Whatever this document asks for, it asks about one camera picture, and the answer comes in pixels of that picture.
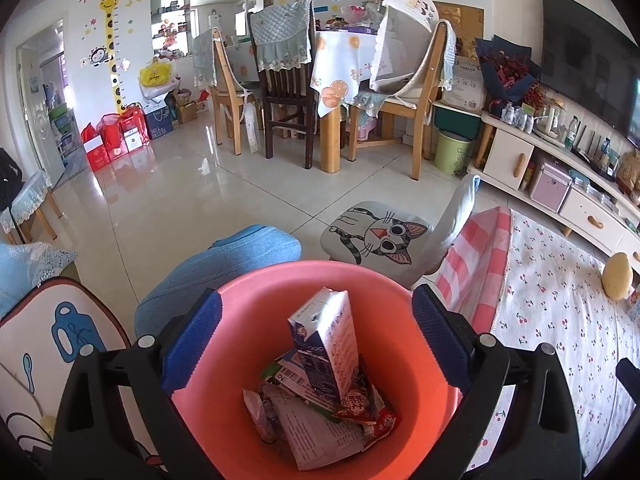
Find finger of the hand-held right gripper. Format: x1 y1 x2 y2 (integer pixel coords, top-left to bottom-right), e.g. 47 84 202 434
616 357 640 403

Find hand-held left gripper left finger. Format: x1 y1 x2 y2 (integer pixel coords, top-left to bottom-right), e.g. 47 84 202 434
52 287 223 480

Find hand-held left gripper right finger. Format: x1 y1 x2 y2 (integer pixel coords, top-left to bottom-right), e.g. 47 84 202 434
411 284 583 480

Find pink plastic bucket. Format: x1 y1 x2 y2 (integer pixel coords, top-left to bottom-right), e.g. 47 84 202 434
170 260 463 480

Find red snack wrapper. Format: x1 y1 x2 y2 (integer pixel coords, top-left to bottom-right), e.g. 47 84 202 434
334 370 401 453

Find blue white milk carton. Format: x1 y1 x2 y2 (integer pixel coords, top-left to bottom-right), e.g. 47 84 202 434
287 287 360 403

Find white printed plastic packet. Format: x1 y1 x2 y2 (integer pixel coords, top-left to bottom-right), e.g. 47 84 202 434
272 385 373 472

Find green trash bin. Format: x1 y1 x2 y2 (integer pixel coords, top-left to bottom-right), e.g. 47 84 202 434
434 129 473 176

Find person's leg in jeans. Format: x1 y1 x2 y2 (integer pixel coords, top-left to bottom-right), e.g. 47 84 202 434
135 225 303 341

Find pink checked cloth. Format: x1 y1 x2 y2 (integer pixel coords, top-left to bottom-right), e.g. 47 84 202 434
432 207 513 333

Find cherry print tablecloth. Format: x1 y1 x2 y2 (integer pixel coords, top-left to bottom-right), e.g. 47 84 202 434
465 210 640 480

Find yellow pomelo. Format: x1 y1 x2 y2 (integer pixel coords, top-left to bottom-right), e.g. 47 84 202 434
601 252 633 301

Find cat print seat cushion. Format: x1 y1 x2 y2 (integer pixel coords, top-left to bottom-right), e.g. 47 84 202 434
320 200 436 288

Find white blue cartoon cushion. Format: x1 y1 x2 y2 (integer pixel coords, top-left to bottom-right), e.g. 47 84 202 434
0 277 166 480

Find light blue lace cloth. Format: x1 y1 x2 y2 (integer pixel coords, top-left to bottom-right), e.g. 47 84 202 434
0 242 78 311

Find pink storage case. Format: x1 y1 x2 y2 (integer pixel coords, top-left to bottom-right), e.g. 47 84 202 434
529 161 573 213

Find white TV cabinet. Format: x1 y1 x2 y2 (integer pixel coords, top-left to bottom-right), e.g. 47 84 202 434
467 112 640 273

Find gold ornament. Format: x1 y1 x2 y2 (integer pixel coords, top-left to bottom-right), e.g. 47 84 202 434
617 152 640 196

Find light wooden chair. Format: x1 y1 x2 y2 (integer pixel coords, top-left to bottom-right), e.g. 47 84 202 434
347 20 448 181
192 27 263 156

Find red gift bags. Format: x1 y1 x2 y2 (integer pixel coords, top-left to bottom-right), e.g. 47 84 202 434
80 122 112 171

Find red gift box white label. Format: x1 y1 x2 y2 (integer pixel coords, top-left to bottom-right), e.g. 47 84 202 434
120 105 151 153

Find black router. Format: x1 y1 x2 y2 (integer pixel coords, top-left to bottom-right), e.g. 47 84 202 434
572 132 618 181

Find blue gift box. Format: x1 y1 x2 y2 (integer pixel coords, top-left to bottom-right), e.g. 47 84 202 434
145 105 176 141

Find dark green box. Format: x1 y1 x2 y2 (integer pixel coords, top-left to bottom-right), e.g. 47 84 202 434
432 102 483 141

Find pack of small bottles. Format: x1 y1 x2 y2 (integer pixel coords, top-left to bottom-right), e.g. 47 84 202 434
500 102 536 133

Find beige kitchen appliance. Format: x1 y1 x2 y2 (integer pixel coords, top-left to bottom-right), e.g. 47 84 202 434
535 102 563 136

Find white rice bag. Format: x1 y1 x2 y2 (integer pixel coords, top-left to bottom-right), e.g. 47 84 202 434
440 55 488 113

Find dark wooden chair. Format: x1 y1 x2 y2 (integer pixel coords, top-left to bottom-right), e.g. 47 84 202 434
260 62 318 168

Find yellow bag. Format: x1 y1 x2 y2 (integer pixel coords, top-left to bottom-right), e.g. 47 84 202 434
139 57 175 87

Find dark blue flower bouquet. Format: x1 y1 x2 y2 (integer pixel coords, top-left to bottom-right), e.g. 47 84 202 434
475 35 541 103

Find light blue chair cover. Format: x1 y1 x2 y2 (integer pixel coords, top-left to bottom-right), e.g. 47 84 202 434
440 22 456 91

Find dining table orange print cloth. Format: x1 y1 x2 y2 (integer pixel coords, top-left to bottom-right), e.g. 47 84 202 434
310 30 386 173

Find black television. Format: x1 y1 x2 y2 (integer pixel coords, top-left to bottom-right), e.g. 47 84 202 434
540 0 640 148

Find grey quilted chair cover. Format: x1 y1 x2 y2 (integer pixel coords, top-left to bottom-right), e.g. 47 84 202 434
248 0 314 73

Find white mesh food cover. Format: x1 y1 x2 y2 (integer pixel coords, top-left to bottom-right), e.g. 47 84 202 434
370 0 441 96

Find giraffe height wall sticker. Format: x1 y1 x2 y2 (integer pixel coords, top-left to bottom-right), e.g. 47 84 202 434
77 0 133 116

